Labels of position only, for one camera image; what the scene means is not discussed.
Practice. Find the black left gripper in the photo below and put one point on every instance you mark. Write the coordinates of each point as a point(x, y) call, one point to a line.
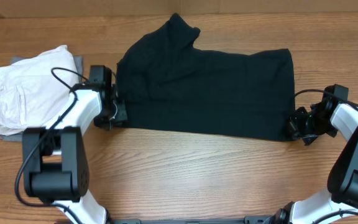
point(122, 114)

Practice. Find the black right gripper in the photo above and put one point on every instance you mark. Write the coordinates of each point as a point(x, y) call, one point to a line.
point(293, 127)

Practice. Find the black t-shirt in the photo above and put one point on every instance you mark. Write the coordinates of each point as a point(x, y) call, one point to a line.
point(167, 84)

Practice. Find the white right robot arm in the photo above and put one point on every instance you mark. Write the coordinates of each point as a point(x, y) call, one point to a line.
point(333, 115)

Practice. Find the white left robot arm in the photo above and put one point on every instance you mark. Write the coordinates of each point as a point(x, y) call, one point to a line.
point(55, 168)

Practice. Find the white folded garment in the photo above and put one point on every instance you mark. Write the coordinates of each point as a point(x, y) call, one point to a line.
point(30, 95)

